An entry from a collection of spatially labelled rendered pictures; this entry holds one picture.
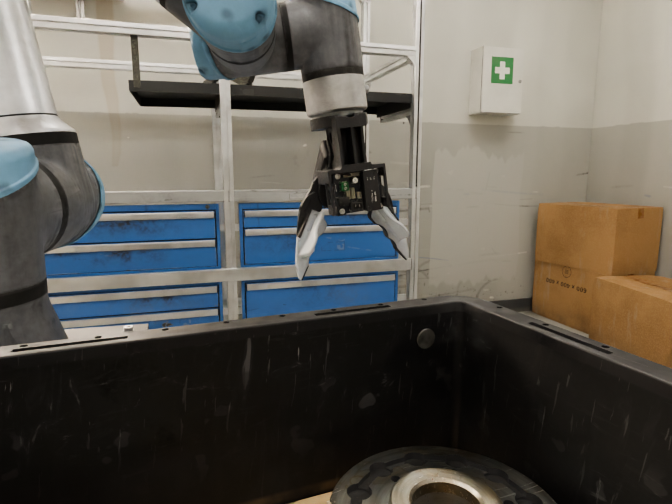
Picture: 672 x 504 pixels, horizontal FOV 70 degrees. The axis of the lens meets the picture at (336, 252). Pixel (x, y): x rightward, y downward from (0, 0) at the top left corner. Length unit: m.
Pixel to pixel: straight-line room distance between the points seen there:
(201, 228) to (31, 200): 1.51
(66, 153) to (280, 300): 1.56
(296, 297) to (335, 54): 1.62
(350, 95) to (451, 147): 2.74
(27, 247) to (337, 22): 0.39
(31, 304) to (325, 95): 0.37
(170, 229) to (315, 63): 1.50
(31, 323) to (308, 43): 0.40
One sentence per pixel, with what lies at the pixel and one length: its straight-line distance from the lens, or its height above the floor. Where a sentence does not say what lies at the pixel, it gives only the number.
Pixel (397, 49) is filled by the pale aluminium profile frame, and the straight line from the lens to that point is 2.23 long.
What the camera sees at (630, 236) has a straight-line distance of 3.34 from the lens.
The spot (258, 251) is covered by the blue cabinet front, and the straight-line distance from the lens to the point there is 2.04.
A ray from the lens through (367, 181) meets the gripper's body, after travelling 0.57.
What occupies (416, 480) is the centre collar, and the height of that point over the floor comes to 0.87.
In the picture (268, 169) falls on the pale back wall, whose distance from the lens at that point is 2.88.
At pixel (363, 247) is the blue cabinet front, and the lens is 2.15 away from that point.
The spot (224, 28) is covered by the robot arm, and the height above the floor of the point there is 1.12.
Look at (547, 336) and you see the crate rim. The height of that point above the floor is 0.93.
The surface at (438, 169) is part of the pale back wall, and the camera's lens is 3.25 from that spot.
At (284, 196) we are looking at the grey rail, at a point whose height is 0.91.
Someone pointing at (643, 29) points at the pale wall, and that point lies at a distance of 3.86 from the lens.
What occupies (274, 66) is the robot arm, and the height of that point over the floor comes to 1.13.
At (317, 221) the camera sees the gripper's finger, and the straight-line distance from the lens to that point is 0.60.
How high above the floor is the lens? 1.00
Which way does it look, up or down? 9 degrees down
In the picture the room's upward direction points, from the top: straight up
